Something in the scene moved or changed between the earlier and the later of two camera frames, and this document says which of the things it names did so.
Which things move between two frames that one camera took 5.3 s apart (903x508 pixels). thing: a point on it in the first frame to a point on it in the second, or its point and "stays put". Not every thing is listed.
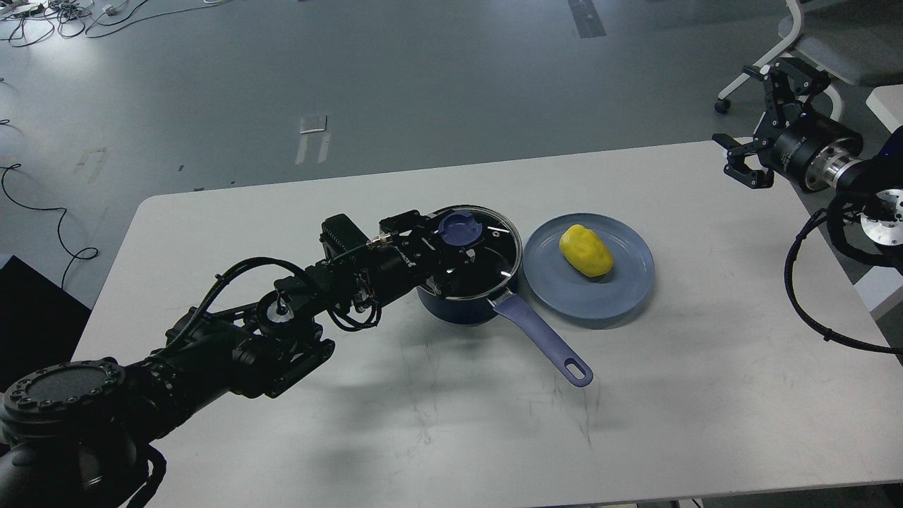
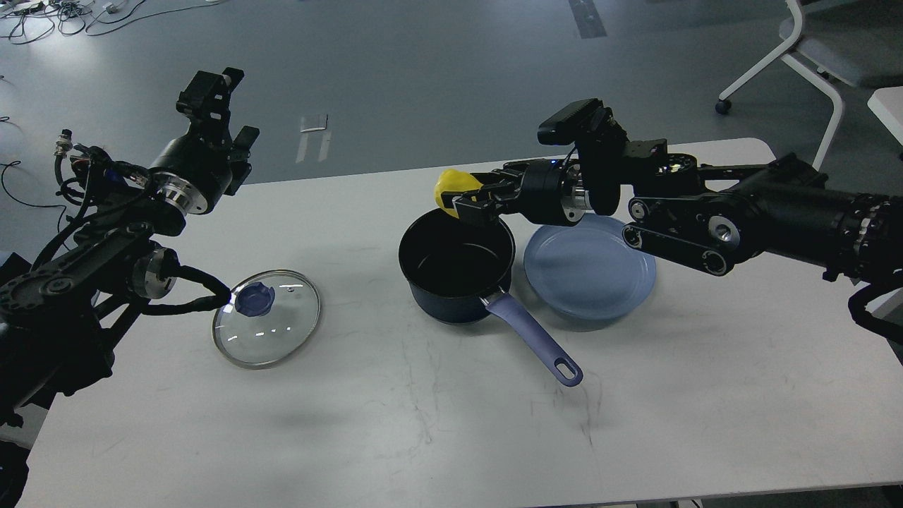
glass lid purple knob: x=460 y=228 to x=252 y=299
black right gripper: x=811 y=147 to x=552 y=192
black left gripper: x=405 y=257 to x=195 y=171
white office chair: x=859 y=41 stays put
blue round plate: x=558 y=286 stays put
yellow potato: x=583 y=248 to x=453 y=180
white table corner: x=886 y=102 stays put
